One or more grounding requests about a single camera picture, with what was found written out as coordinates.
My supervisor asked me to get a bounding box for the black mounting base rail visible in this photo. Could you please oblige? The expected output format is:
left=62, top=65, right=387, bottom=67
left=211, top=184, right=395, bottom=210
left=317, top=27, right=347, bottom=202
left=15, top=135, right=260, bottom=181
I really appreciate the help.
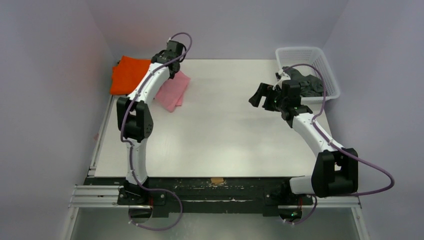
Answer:
left=82, top=176, right=344, bottom=220

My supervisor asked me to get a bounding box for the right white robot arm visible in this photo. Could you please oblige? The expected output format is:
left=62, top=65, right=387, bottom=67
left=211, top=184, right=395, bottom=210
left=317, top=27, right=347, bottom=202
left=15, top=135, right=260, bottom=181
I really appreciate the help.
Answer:
left=248, top=80, right=359, bottom=204

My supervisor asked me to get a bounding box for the brown tape piece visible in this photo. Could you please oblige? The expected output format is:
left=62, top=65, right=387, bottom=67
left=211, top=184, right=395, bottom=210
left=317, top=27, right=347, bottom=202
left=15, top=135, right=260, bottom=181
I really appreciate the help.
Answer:
left=210, top=177, right=225, bottom=186

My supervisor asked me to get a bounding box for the grey crumpled t shirt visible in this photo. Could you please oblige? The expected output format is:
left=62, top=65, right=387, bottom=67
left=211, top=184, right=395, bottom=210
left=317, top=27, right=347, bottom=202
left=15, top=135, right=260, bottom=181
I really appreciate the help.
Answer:
left=275, top=66, right=324, bottom=98

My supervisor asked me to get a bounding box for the orange folded t shirt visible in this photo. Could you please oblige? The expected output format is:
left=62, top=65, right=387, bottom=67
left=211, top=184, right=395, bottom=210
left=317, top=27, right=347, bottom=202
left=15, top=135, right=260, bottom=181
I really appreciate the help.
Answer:
left=109, top=55, right=151, bottom=95

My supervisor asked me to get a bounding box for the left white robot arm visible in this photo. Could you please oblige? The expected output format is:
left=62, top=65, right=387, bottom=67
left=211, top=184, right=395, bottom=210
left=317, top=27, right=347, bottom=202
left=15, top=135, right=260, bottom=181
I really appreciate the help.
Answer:
left=116, top=39, right=190, bottom=205

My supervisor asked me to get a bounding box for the white plastic laundry basket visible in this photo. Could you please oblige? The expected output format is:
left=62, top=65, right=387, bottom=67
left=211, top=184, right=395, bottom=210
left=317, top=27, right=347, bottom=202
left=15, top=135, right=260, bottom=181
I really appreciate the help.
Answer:
left=275, top=46, right=340, bottom=101

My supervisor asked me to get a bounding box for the pink t shirt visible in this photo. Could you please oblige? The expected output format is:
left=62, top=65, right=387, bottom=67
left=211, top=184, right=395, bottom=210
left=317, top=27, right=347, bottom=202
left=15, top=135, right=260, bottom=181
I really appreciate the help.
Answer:
left=154, top=71, right=191, bottom=113

